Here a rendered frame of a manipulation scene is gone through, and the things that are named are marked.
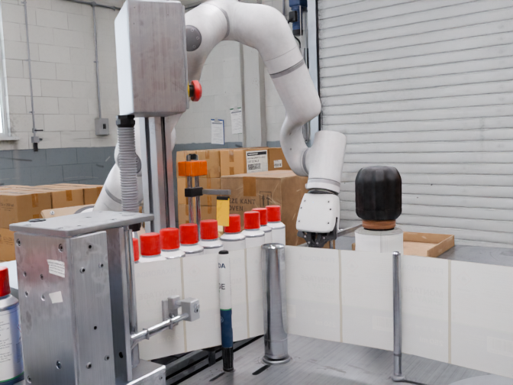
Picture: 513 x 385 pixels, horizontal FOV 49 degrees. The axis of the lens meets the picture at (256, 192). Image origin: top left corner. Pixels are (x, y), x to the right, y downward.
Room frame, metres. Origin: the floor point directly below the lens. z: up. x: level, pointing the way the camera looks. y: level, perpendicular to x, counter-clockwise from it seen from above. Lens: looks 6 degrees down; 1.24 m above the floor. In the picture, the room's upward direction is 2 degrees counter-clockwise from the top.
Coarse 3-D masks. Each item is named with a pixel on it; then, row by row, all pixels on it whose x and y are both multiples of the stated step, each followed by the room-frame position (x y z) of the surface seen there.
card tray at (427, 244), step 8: (408, 232) 2.05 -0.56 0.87; (416, 232) 2.04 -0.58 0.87; (408, 240) 2.05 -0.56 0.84; (416, 240) 2.04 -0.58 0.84; (424, 240) 2.02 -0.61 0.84; (432, 240) 2.00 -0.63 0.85; (440, 240) 1.99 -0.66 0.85; (448, 240) 1.90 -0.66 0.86; (352, 248) 1.86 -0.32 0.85; (408, 248) 1.92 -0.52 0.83; (416, 248) 1.92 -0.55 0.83; (424, 248) 1.91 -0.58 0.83; (432, 248) 1.75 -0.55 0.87; (440, 248) 1.83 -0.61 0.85; (448, 248) 1.90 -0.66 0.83; (424, 256) 1.79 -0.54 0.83; (432, 256) 1.75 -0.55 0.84
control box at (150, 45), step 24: (144, 0) 0.96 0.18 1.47; (120, 24) 1.04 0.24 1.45; (144, 24) 0.96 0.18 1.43; (168, 24) 0.98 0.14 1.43; (120, 48) 1.05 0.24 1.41; (144, 48) 0.96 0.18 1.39; (168, 48) 0.98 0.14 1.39; (120, 72) 1.07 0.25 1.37; (144, 72) 0.96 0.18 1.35; (168, 72) 0.98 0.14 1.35; (120, 96) 1.09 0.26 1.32; (144, 96) 0.96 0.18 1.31; (168, 96) 0.97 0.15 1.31
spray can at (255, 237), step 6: (246, 216) 1.13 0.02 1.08; (252, 216) 1.13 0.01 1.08; (258, 216) 1.13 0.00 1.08; (246, 222) 1.13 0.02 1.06; (252, 222) 1.13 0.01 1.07; (258, 222) 1.13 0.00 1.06; (246, 228) 1.13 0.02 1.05; (252, 228) 1.13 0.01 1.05; (258, 228) 1.13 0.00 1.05; (246, 234) 1.12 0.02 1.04; (252, 234) 1.12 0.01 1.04; (258, 234) 1.12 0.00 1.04; (264, 234) 1.14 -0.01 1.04; (246, 240) 1.12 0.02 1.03; (252, 240) 1.12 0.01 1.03; (258, 240) 1.12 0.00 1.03; (264, 240) 1.14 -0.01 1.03; (246, 246) 1.12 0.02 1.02; (252, 246) 1.12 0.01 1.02; (258, 246) 1.12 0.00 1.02
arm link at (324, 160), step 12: (324, 132) 1.43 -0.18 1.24; (336, 132) 1.42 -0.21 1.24; (324, 144) 1.42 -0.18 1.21; (336, 144) 1.42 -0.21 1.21; (312, 156) 1.43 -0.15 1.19; (324, 156) 1.41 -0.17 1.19; (336, 156) 1.41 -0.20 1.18; (312, 168) 1.42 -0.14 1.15; (324, 168) 1.40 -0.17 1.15; (336, 168) 1.40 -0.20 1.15; (336, 180) 1.40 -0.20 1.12
